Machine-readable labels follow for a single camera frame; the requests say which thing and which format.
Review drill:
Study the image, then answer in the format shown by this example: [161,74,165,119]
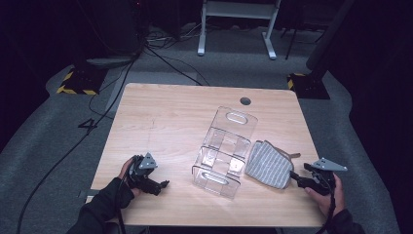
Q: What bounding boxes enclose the clear acrylic organizer box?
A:
[191,105,259,200]

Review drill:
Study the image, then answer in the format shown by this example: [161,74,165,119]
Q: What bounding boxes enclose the dark slanted stand pole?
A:
[306,0,357,82]

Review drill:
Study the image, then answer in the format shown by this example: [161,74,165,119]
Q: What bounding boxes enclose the thin black floor cable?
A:
[144,43,210,87]

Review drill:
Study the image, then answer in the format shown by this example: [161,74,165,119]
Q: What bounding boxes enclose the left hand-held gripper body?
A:
[128,152,164,196]

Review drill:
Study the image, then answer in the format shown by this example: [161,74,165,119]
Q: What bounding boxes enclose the grey tape strip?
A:
[77,189,98,200]

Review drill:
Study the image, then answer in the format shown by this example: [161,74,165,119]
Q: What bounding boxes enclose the black yellow striped stand base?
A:
[286,72,330,100]
[56,66,108,96]

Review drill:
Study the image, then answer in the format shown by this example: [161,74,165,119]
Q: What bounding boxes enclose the left hand-held gripper cable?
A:
[116,155,144,234]

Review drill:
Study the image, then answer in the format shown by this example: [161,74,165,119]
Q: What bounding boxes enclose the grey flat stand foot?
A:
[86,57,134,69]

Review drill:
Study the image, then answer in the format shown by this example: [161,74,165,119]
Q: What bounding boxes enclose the dark tripod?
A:
[281,27,325,61]

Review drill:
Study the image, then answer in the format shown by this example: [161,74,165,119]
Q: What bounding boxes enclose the long black floor cable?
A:
[16,59,137,234]

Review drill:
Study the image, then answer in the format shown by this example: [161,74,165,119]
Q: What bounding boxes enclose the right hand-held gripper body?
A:
[296,157,349,196]

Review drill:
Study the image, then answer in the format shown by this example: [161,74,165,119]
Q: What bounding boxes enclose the person's left hand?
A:
[117,157,142,198]

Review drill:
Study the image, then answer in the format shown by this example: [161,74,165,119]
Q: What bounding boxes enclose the person's right hand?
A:
[304,174,346,218]

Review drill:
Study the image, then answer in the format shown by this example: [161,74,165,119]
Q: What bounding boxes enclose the grey striped cloth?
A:
[244,139,301,190]

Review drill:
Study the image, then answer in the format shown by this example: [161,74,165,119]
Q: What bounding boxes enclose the white desk frame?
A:
[197,0,282,60]

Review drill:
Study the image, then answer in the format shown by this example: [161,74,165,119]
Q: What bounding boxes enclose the right hand-held gripper cable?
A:
[316,172,337,234]

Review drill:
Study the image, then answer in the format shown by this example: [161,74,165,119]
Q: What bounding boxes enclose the hand-held gripper cable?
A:
[116,155,144,234]
[316,172,337,234]

